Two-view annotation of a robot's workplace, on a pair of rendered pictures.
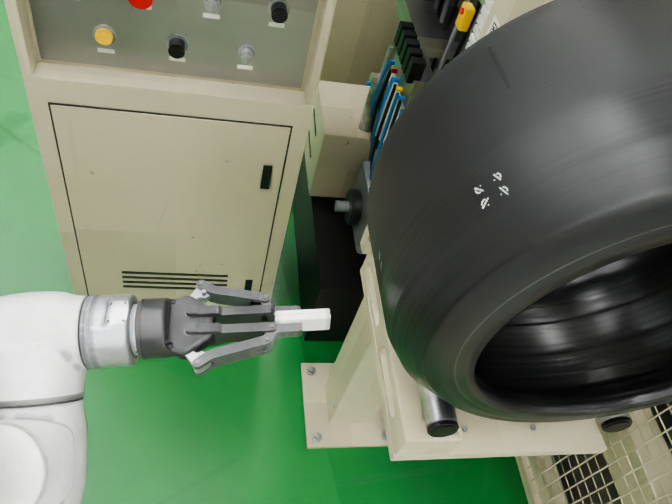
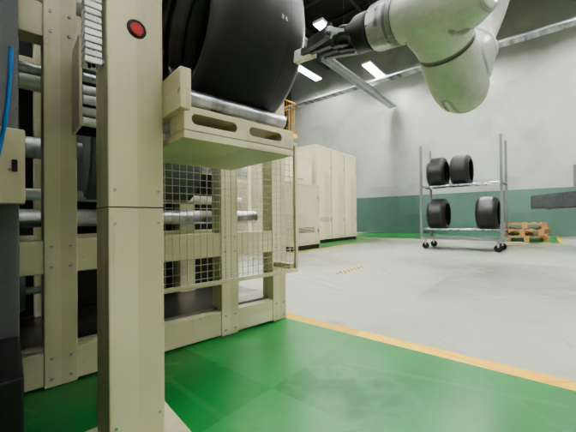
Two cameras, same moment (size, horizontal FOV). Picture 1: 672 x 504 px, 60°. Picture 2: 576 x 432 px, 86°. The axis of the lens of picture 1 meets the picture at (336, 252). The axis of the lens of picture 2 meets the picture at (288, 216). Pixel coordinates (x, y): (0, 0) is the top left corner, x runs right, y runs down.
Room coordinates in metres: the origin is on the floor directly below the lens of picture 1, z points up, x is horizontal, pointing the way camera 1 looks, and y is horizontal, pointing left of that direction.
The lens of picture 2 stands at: (0.74, 0.73, 0.59)
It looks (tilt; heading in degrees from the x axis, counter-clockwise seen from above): 0 degrees down; 249
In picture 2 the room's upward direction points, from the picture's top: 1 degrees counter-clockwise
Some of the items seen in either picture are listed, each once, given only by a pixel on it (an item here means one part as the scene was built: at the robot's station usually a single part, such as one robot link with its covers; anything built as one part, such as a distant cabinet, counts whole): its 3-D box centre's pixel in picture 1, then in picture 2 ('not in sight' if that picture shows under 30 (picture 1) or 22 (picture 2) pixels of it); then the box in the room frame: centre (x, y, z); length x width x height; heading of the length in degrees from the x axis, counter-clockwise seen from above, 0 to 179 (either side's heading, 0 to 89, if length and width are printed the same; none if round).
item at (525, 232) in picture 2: not in sight; (525, 231); (-7.47, -4.26, 0.22); 1.27 x 0.90 x 0.43; 29
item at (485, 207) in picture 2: not in sight; (462, 195); (-4.29, -3.39, 0.96); 1.30 x 0.62 x 1.92; 117
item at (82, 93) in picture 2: not in sight; (107, 93); (0.94, -0.57, 1.05); 0.20 x 0.15 x 0.30; 21
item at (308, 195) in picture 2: not in sight; (295, 216); (-1.59, -4.83, 0.62); 0.90 x 0.56 x 1.25; 29
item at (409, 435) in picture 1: (406, 341); (237, 133); (0.55, -0.16, 0.83); 0.36 x 0.09 x 0.06; 21
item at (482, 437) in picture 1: (475, 352); (213, 154); (0.60, -0.29, 0.80); 0.37 x 0.36 x 0.02; 111
